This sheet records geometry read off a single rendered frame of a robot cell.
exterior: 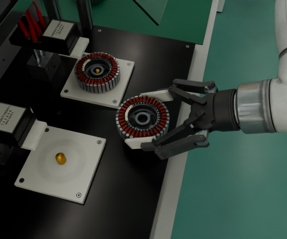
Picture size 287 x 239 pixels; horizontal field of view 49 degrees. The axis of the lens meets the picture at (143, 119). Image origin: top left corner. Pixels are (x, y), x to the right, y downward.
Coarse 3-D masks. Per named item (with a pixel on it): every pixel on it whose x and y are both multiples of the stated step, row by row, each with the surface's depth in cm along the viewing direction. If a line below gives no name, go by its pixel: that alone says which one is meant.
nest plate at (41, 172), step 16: (48, 128) 72; (48, 144) 70; (64, 144) 70; (80, 144) 70; (96, 144) 70; (32, 160) 68; (48, 160) 68; (80, 160) 68; (96, 160) 68; (32, 176) 65; (48, 176) 65; (64, 176) 65; (80, 176) 65; (48, 192) 64; (64, 192) 64; (80, 192) 64
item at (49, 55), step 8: (32, 56) 78; (40, 56) 78; (48, 56) 78; (56, 56) 81; (32, 64) 77; (40, 64) 77; (48, 64) 78; (56, 64) 82; (32, 72) 79; (40, 72) 78; (48, 72) 79; (48, 80) 80
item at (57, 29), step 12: (48, 24) 71; (60, 24) 71; (72, 24) 71; (12, 36) 72; (24, 36) 72; (36, 36) 72; (48, 36) 69; (60, 36) 69; (72, 36) 70; (36, 48) 72; (48, 48) 71; (60, 48) 70; (72, 48) 71; (84, 48) 73; (36, 60) 77
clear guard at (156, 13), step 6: (138, 0) 55; (144, 0) 56; (150, 0) 57; (156, 0) 59; (162, 0) 60; (138, 6) 55; (144, 6) 56; (150, 6) 57; (156, 6) 58; (162, 6) 60; (144, 12) 56; (150, 12) 57; (156, 12) 58; (162, 12) 59; (150, 18) 57; (156, 18) 57; (156, 24) 58
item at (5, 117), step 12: (0, 108) 58; (12, 108) 58; (24, 108) 58; (0, 120) 57; (12, 120) 57; (24, 120) 57; (36, 120) 61; (0, 132) 55; (12, 132) 55; (24, 132) 58; (36, 132) 60; (12, 144) 57; (24, 144) 58; (36, 144) 59
